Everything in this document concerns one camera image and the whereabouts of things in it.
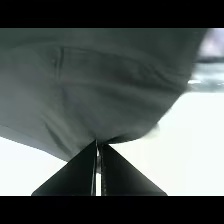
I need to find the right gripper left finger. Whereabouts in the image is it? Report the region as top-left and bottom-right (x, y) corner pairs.
(31, 139), (98, 197)

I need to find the grey garment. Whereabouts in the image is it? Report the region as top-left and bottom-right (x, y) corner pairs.
(0, 28), (210, 163)

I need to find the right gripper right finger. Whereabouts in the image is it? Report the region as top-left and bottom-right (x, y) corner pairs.
(98, 143), (168, 197)

